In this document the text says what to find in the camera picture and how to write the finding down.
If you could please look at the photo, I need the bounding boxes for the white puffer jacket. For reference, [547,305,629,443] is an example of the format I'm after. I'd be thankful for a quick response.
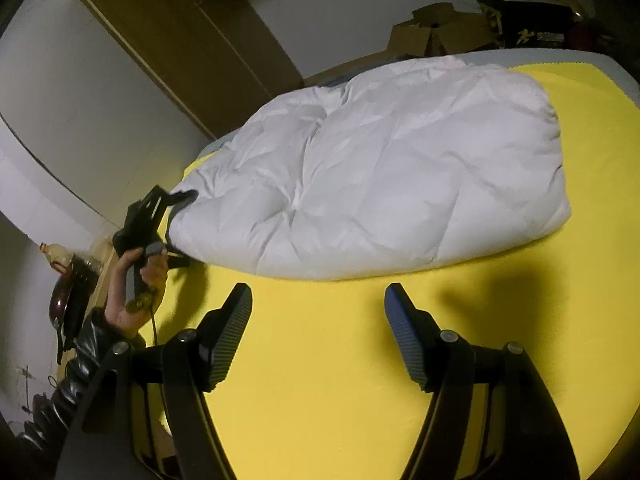
[167,56,570,281]

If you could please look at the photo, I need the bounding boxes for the person's left hand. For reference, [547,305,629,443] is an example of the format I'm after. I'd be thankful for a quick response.
[104,247,168,339]

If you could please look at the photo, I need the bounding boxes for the dark soy sauce bottle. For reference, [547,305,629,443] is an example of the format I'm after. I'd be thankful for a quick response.
[70,255,101,309]

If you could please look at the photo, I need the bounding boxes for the black glossy jacket sleeve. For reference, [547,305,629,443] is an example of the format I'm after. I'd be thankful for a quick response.
[14,308,148,453]

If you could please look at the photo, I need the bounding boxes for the plastic oil bottle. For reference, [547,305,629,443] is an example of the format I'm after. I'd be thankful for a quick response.
[39,243,74,275]

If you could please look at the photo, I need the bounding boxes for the dark round pot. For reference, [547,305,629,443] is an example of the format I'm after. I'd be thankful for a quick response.
[49,273,75,332]

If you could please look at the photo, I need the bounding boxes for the yellow blanket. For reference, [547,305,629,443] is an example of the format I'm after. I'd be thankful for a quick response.
[142,63,639,479]

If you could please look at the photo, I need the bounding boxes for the brown wooden wardrobe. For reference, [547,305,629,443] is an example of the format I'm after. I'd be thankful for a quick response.
[86,0,303,139]

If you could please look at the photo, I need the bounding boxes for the cardboard box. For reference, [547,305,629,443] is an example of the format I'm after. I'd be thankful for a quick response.
[386,2,497,58]

